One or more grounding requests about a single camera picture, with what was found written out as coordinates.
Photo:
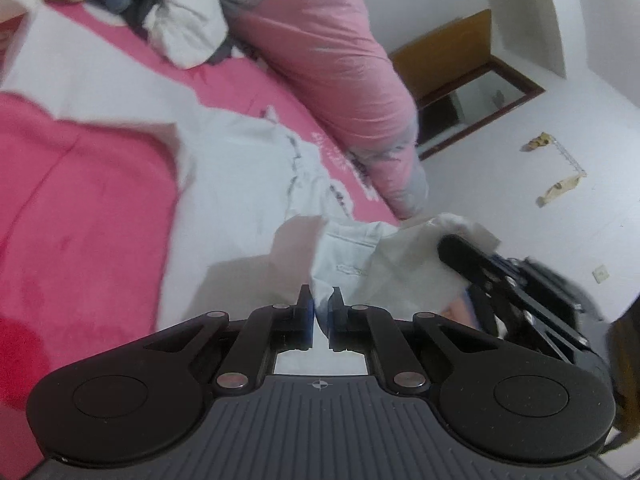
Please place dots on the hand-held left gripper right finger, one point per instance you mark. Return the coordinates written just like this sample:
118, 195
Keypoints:
340, 322

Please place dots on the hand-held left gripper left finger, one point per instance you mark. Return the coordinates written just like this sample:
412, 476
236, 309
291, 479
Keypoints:
302, 320

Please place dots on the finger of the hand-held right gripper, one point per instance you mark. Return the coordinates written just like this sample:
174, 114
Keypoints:
485, 307
462, 257

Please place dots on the white shirt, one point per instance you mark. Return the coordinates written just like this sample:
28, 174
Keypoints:
235, 185

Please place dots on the person's right forearm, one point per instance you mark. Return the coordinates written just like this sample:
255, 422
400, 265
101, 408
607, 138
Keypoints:
625, 370

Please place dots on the long yellowish hanging cloth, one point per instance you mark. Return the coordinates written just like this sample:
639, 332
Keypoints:
555, 190

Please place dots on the small brownish hanging cloth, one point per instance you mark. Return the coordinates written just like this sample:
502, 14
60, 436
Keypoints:
539, 141

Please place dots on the pink floral blanket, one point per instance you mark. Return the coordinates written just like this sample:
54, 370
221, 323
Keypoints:
75, 210

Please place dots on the pink and grey duvet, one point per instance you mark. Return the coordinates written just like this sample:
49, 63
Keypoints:
320, 45

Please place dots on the white bulky garment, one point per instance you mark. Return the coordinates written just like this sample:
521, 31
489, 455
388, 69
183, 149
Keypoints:
185, 25

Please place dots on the white wall switch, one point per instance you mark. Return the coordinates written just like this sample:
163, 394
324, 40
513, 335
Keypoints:
601, 274

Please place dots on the white wall hook rail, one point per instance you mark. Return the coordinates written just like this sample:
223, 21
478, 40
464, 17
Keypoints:
567, 155

